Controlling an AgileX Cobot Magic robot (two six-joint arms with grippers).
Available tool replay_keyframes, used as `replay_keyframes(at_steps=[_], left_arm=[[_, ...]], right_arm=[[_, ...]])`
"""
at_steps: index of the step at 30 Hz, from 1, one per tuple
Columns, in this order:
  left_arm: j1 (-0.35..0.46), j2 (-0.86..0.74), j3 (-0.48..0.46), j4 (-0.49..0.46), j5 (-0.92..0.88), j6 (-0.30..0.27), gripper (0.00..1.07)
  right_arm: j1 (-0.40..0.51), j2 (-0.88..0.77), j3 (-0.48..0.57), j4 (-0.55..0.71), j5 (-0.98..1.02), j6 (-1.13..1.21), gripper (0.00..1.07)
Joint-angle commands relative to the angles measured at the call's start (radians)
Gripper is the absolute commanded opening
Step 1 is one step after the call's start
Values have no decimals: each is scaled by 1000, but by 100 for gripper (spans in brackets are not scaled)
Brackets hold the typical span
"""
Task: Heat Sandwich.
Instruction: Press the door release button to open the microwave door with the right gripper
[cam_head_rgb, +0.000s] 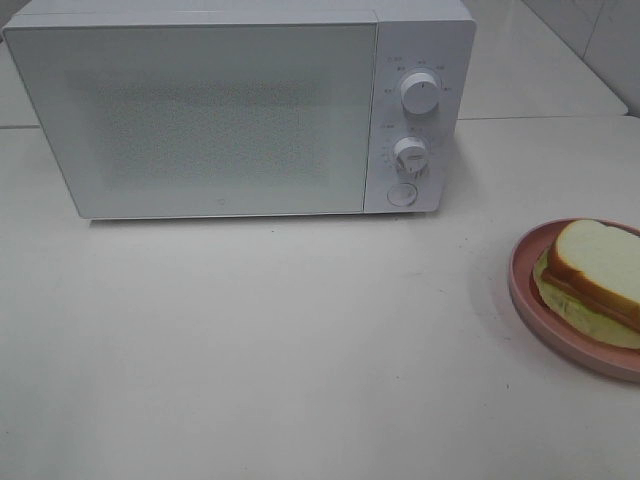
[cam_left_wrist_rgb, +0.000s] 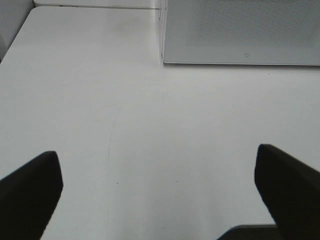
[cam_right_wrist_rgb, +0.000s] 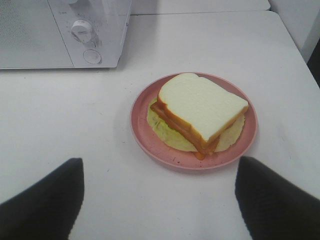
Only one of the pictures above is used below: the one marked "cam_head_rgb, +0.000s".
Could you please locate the white microwave oven body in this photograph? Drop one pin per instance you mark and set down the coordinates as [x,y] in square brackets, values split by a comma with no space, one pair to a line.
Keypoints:
[410,35]

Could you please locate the lower white timer knob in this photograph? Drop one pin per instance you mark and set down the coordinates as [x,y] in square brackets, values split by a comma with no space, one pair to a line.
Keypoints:
[410,154]

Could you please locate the white microwave door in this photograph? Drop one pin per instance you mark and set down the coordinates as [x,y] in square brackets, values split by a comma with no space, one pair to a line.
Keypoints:
[204,121]

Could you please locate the pink round plate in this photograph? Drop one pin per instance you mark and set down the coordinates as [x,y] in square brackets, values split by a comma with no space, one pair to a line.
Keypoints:
[606,360]

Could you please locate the white bread sandwich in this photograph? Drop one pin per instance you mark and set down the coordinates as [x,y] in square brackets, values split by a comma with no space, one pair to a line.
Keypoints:
[589,277]

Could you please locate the upper white power knob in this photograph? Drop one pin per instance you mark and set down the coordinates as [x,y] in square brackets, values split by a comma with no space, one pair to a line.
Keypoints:
[420,92]

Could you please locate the round door release button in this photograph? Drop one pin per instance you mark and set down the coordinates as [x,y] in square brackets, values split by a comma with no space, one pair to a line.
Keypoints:
[402,195]

